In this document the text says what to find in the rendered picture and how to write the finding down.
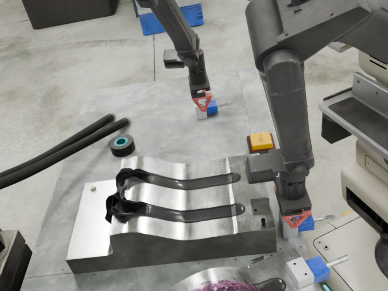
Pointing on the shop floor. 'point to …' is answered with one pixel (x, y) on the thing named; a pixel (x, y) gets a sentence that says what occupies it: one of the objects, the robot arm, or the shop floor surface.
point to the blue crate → (149, 26)
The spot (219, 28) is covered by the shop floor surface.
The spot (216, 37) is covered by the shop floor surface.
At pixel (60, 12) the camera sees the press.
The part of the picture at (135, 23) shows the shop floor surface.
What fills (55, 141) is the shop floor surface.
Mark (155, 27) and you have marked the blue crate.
